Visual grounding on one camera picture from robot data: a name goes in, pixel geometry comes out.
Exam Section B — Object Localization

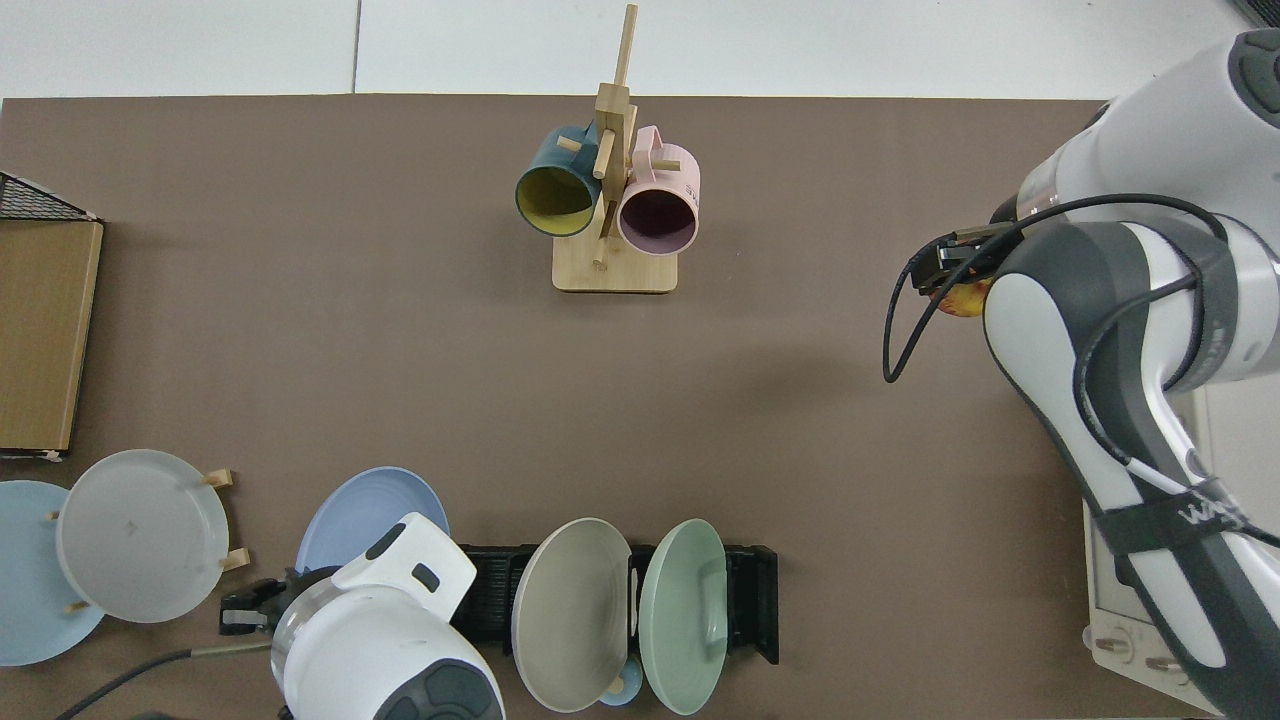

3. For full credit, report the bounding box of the red yellow apple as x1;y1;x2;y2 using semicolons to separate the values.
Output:
928;280;993;319

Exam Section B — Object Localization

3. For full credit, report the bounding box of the wooden plate stand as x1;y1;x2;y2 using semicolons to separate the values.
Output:
45;468;251;614

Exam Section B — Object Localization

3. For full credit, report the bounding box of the grey plate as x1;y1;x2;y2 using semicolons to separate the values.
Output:
55;449;230;625

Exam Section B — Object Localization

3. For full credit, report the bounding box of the light blue plate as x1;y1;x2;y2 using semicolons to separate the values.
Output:
0;480;106;667

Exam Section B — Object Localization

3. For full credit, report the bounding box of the beige plate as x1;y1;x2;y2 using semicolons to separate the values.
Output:
511;517;635;713

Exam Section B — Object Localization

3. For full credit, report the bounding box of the black dish rack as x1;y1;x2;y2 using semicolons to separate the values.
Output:
455;545;780;666

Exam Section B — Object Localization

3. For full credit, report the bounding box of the green plate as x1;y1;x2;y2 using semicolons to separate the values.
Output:
638;518;729;716

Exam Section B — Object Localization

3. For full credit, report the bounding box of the brown table cloth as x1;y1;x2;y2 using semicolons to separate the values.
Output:
0;95;1201;720

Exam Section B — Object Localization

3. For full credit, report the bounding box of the pink cup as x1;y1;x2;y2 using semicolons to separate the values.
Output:
616;125;701;257

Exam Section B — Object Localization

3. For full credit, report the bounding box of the wooden cup stand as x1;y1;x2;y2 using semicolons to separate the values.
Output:
552;3;681;295

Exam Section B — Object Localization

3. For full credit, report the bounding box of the small blue round thing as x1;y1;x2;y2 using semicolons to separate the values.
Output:
598;655;644;707

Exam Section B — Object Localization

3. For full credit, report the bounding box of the pale toaster oven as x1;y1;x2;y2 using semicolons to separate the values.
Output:
1082;385;1280;717

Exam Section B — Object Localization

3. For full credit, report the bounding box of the dark blue cup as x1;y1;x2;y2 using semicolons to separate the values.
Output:
515;122;603;239

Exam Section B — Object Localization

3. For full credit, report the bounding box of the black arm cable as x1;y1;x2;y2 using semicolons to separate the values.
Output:
882;193;1233;386
55;640;276;720

